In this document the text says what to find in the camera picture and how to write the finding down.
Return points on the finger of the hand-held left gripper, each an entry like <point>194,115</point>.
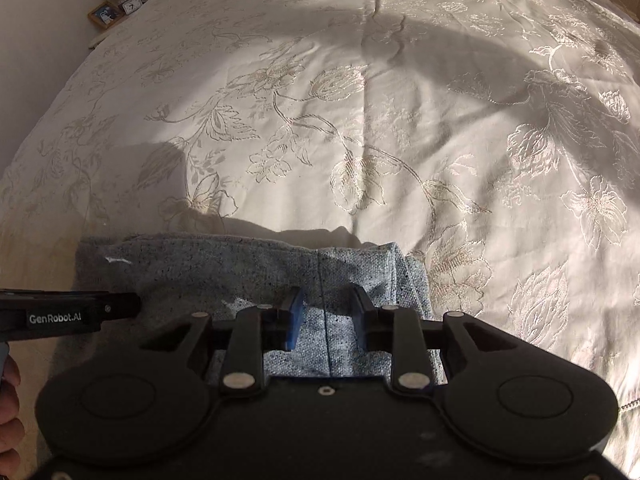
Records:
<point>122,306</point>

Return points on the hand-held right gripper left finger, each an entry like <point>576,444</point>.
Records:
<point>295,321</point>

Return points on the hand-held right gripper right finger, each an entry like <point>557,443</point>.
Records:
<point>361,310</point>

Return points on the grey speckled pants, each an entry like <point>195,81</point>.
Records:
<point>200,270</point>

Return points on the person's left hand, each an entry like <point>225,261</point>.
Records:
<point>9,410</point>

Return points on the cream embroidered floral bedspread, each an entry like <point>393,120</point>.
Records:
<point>375,125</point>

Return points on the small white alarm clock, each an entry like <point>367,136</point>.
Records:
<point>131,5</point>

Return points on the wooden photo frame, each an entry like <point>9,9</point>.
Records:
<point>105,15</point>

